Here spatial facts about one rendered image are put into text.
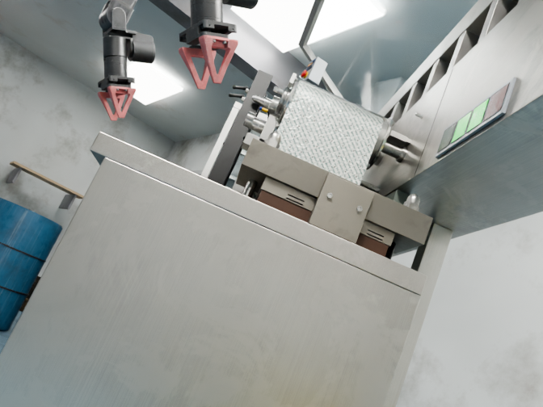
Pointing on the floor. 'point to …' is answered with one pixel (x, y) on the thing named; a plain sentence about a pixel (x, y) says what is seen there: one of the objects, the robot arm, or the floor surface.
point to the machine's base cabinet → (197, 312)
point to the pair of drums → (21, 255)
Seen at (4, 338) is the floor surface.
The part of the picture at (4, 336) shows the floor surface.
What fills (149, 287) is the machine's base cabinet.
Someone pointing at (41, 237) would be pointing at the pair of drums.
